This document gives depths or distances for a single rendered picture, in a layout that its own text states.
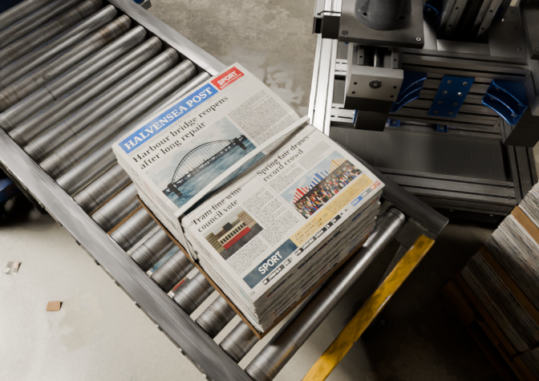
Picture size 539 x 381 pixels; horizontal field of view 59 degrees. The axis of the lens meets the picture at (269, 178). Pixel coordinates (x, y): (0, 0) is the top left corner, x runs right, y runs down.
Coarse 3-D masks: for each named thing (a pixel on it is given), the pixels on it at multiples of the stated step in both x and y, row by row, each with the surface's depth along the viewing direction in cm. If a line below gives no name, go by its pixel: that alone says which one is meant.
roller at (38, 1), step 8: (24, 0) 137; (32, 0) 137; (40, 0) 138; (48, 0) 139; (16, 8) 135; (24, 8) 136; (32, 8) 137; (40, 8) 138; (0, 16) 133; (8, 16) 134; (16, 16) 135; (24, 16) 136; (0, 24) 133; (8, 24) 134
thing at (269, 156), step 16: (272, 128) 83; (304, 128) 83; (256, 144) 81; (272, 144) 81; (288, 144) 81; (224, 160) 80; (256, 160) 80; (272, 160) 80; (208, 176) 78; (240, 176) 78; (192, 192) 76; (224, 192) 76; (176, 208) 75; (192, 208) 75; (208, 208) 75; (176, 224) 79; (192, 224) 73; (192, 256) 90
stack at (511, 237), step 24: (528, 192) 113; (528, 216) 117; (504, 240) 128; (528, 240) 119; (480, 264) 144; (504, 264) 132; (528, 264) 123; (456, 288) 161; (480, 288) 149; (504, 288) 138; (528, 288) 127; (456, 312) 168; (504, 312) 143; (480, 336) 162; (528, 336) 136; (528, 360) 140
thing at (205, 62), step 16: (112, 0) 136; (128, 0) 136; (128, 16) 133; (144, 16) 133; (160, 32) 129; (176, 32) 129; (176, 48) 126; (192, 48) 126; (208, 64) 123; (224, 64) 123; (384, 176) 105; (384, 192) 103; (400, 192) 103; (384, 208) 104; (400, 208) 101; (416, 208) 101; (416, 224) 100; (432, 224) 99; (400, 240) 108
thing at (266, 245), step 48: (336, 144) 81; (240, 192) 76; (288, 192) 76; (336, 192) 76; (192, 240) 76; (240, 240) 72; (288, 240) 72; (336, 240) 77; (240, 288) 69; (288, 288) 74
